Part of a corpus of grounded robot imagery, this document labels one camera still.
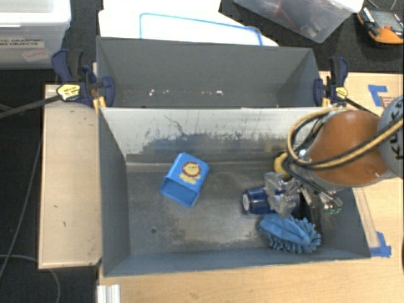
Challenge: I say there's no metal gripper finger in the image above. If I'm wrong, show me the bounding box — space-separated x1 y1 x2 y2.
264 172 296 199
270 195 300 220

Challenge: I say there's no blue chenille duster mitt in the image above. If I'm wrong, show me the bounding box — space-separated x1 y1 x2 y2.
258 213 323 255

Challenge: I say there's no dark blue can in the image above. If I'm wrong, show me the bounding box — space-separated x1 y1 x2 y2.
242 186 276 216

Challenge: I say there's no grey metal bin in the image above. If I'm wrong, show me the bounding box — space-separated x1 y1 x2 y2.
95 35 372 278

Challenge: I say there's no blue cup with lion print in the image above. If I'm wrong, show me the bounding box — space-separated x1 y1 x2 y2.
158 151 210 209

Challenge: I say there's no pale wood board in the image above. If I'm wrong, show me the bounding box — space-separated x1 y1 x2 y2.
38 83 104 270

